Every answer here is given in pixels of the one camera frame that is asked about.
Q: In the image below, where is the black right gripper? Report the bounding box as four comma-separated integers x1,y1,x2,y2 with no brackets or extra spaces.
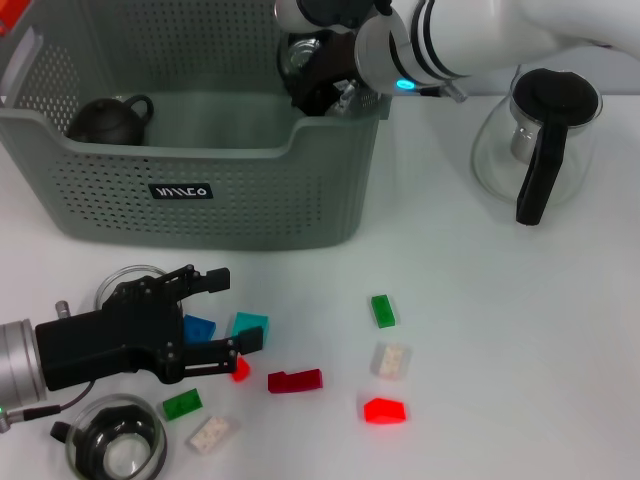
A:
284,31,375,120

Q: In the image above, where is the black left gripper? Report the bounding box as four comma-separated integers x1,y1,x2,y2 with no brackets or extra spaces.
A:
34,263,265,392

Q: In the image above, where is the glass teacup with black handle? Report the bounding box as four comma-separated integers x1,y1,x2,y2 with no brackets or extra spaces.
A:
277,30,326,87
94,264,169,312
49,393,168,480

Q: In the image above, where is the green building block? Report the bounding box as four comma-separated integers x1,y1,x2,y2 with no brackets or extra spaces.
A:
162,388,205,421
370,293,397,330

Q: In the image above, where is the teal building block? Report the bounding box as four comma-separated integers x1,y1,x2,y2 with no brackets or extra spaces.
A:
230,312,270,346

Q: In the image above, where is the blue building block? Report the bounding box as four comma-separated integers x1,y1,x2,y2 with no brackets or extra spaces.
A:
182,313,218,345

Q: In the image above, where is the small red building block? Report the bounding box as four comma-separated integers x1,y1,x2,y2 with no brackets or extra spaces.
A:
230,355,252,384

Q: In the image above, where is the dark red building block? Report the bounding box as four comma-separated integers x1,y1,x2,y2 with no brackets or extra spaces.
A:
267,368,324,395

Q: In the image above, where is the grey-green perforated storage bin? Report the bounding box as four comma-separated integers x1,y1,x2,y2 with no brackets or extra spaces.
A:
0,0,401,251

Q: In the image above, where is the translucent white building block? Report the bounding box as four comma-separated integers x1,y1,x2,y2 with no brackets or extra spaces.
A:
370,342,412,381
185,414,236,455

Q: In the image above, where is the bright red sloped block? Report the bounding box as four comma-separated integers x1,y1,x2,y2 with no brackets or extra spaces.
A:
363,396,409,426

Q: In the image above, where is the black clay teapot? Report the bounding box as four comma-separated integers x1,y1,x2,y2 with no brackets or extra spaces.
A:
66,93,155,147

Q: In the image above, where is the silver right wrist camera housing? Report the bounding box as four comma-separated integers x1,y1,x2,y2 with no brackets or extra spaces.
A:
273,0,394,36

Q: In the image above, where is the grey left gripper cable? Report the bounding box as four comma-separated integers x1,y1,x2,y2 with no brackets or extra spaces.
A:
0,382,96,434

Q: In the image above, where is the glass carafe with black handle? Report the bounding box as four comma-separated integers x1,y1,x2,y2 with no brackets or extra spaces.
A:
469,68,605,226

